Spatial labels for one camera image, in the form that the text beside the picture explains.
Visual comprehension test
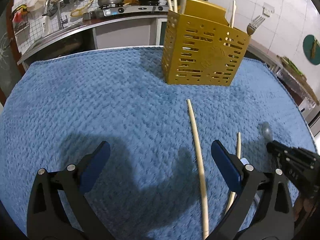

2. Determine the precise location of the white wall socket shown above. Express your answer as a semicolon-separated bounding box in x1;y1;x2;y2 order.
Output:
263;3;274;17

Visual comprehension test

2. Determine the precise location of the green handled fork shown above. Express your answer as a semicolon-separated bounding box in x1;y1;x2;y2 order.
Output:
247;16;265;36

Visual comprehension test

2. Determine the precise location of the wooden crate with vegetables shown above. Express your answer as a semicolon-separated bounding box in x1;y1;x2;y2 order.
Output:
277;55;319;107

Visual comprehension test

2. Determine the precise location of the green round wall board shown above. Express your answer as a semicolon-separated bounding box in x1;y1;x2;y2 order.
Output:
303;35;320;65

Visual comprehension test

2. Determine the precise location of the yellow perforated utensil holder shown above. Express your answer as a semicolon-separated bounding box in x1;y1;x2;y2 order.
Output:
161;0;251;86

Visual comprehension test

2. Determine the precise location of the steel gas stove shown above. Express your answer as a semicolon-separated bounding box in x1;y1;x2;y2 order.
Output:
91;4;169;19

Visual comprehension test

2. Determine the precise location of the blue textured table cloth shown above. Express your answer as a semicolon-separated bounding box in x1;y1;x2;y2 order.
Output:
1;47;316;239

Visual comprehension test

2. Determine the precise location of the steel sink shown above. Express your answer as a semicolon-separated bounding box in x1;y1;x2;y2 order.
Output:
25;22;85;53

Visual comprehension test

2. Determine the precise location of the grey plastic spoon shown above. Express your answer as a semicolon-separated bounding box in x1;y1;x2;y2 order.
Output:
261;122;273;142

